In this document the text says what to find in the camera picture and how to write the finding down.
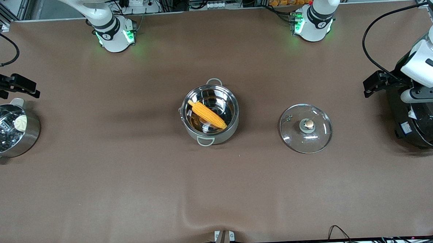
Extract round glass pot lid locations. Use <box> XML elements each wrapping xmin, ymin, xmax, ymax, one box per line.
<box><xmin>278</xmin><ymin>102</ymin><xmax>334</xmax><ymax>155</ymax></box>

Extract yellow plastic corn cob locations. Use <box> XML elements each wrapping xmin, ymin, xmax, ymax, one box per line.
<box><xmin>187</xmin><ymin>98</ymin><xmax>227</xmax><ymax>131</ymax></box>

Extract stainless steel steamer pot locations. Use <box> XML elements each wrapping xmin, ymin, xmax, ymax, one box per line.
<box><xmin>0</xmin><ymin>97</ymin><xmax>42</xmax><ymax>164</ymax></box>

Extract white steamed bun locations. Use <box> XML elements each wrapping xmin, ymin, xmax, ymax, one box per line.
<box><xmin>13</xmin><ymin>115</ymin><xmax>28</xmax><ymax>131</ymax></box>

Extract black electric rice cooker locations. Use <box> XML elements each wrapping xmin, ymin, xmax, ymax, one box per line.
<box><xmin>384</xmin><ymin>59</ymin><xmax>433</xmax><ymax>155</ymax></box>

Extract brown table mat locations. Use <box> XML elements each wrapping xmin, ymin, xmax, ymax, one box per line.
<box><xmin>0</xmin><ymin>0</ymin><xmax>433</xmax><ymax>243</ymax></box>

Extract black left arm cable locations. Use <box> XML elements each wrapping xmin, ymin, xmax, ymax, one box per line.
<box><xmin>360</xmin><ymin>3</ymin><xmax>433</xmax><ymax>82</ymax></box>

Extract black looped cable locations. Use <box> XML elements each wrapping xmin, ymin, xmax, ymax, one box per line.
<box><xmin>327</xmin><ymin>224</ymin><xmax>353</xmax><ymax>241</ymax></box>

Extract grey cooking pot with handles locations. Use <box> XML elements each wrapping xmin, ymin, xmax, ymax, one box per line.
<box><xmin>179</xmin><ymin>77</ymin><xmax>241</xmax><ymax>148</ymax></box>

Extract metal table clamp bracket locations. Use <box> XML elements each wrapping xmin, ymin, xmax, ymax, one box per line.
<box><xmin>211</xmin><ymin>229</ymin><xmax>235</xmax><ymax>243</ymax></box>

